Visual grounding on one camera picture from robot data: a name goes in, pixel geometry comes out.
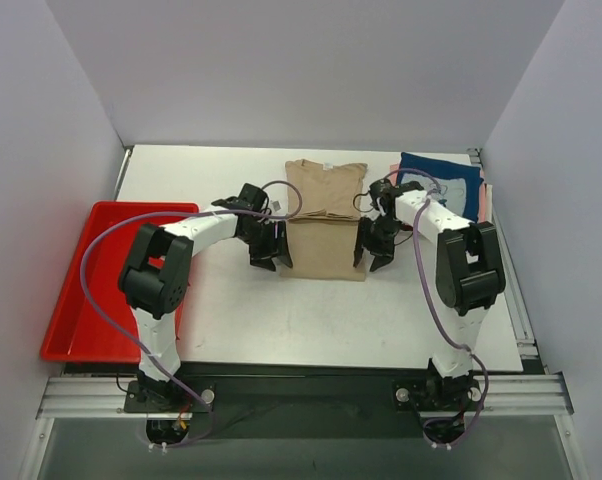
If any beige t-shirt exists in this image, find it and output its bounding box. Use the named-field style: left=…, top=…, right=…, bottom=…
left=280, top=159, right=368, bottom=282

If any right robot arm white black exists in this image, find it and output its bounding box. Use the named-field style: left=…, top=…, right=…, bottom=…
left=353, top=178, right=506, bottom=408

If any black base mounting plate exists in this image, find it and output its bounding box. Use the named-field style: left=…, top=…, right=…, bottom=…
left=123, top=368, right=486, bottom=446

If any red plastic tray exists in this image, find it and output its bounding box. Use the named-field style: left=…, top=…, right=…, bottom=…
left=40, top=201, right=198, bottom=364

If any aluminium frame rail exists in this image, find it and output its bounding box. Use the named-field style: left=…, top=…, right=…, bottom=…
left=37, top=375, right=574, bottom=419

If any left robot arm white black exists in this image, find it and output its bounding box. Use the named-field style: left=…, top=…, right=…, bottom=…
left=118, top=183, right=293, bottom=412

